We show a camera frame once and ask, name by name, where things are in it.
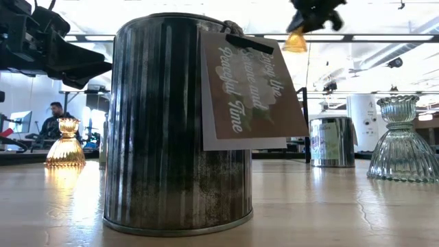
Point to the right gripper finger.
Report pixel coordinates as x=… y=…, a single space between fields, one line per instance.
x=295 y=20
x=312 y=22

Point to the black ceiling track light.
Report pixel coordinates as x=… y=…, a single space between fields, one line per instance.
x=330 y=86
x=395 y=62

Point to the dark striped candle tin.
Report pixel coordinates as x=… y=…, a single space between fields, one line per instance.
x=154 y=137

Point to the silver candle tin flower label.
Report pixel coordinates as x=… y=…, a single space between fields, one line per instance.
x=339 y=144

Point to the wooden shelf black metal frame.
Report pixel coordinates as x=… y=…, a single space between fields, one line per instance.
x=306 y=130

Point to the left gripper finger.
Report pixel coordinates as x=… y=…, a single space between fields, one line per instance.
x=68 y=58
x=85 y=76

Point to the person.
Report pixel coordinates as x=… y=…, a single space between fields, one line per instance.
x=55 y=123

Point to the computer monitor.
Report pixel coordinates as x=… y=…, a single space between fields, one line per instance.
x=20 y=121

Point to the brown printed gift tag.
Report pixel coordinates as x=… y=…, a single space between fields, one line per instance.
x=254 y=103

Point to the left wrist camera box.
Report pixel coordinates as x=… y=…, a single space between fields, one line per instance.
x=51 y=22

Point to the amber glass candlestick holder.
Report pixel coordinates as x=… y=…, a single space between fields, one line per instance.
x=295 y=44
x=67 y=151

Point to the clear glass candlestick holder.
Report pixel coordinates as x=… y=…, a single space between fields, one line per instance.
x=401 y=154

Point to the white cylindrical column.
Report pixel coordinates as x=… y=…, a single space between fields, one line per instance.
x=363 y=120

